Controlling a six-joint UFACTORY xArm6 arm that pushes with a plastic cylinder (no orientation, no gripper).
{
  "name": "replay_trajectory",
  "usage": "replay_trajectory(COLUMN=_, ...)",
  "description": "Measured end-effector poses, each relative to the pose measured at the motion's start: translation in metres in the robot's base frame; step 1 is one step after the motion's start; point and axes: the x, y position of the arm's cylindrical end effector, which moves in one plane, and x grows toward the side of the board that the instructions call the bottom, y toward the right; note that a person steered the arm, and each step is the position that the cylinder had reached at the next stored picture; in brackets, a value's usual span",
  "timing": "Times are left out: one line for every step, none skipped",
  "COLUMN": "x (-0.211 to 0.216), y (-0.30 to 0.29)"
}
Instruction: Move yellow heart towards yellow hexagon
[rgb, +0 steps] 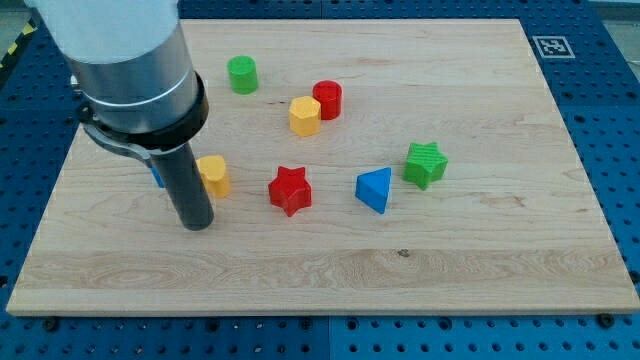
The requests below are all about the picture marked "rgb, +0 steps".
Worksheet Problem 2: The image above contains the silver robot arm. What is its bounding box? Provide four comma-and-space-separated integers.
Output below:
26, 0, 208, 162

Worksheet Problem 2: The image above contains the blue triangle block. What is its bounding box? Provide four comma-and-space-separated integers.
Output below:
355, 167, 392, 214

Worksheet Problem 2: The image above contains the wooden board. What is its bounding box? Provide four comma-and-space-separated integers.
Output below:
7, 19, 639, 317

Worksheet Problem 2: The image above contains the red cylinder block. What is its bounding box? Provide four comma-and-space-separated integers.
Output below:
312, 80, 342, 120

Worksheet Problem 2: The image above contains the red star block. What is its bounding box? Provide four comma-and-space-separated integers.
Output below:
268, 166, 312, 217

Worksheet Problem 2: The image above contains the green star block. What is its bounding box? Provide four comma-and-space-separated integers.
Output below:
402, 142, 448, 190

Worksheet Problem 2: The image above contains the yellow heart block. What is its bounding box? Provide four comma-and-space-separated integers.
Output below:
196, 155, 231, 198

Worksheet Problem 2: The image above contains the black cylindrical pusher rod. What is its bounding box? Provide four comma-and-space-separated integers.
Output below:
150, 143, 214, 231

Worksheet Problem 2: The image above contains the blue block behind rod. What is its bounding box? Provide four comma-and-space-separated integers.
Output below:
151, 167, 165, 188

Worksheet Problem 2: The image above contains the white fiducial marker tag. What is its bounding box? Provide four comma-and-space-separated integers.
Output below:
532, 35, 575, 59

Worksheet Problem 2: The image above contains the yellow hexagon block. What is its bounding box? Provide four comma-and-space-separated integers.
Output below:
289, 96, 321, 137

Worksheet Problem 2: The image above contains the green cylinder block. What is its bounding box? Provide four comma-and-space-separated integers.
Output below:
227, 55, 259, 95

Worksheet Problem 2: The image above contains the black yellow hazard tape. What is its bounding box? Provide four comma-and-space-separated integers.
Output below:
1, 19, 38, 71

